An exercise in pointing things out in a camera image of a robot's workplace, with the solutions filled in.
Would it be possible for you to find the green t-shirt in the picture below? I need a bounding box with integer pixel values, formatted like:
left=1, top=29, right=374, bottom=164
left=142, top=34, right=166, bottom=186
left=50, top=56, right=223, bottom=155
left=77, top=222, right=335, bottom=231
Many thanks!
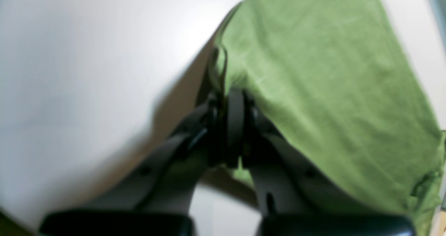
left=210, top=0, right=445, bottom=236

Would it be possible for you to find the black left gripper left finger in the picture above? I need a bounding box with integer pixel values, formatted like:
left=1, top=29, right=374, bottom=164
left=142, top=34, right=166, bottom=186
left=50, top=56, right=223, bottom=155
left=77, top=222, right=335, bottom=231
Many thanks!
left=40, top=92, right=221, bottom=236

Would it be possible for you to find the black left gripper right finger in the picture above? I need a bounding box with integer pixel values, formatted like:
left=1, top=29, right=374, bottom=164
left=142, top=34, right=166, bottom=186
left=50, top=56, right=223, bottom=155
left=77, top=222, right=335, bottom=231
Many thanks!
left=226, top=89, right=416, bottom=236

